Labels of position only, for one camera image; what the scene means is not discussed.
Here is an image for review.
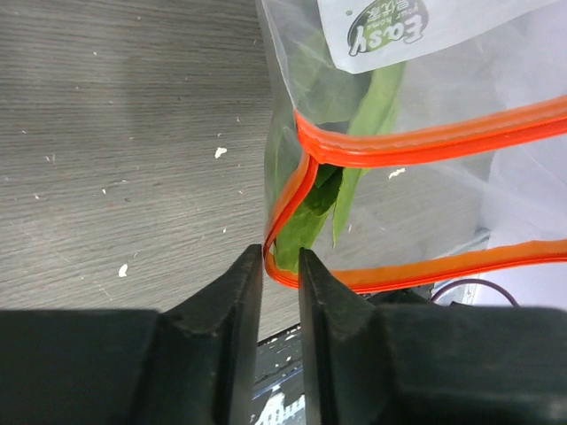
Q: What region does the slotted cable duct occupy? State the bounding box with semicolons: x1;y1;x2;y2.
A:
250;385;307;425

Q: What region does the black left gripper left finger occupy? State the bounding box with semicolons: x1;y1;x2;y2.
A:
132;244;263;424

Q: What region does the clear zip bag orange zipper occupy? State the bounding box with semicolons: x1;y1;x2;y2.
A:
256;1;566;293

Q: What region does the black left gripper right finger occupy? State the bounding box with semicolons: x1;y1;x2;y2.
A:
299;249;399;424

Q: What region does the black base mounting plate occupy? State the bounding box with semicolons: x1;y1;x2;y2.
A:
252;324;302;399

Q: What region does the green toy lettuce leaf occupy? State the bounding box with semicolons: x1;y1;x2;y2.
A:
263;30;405;284

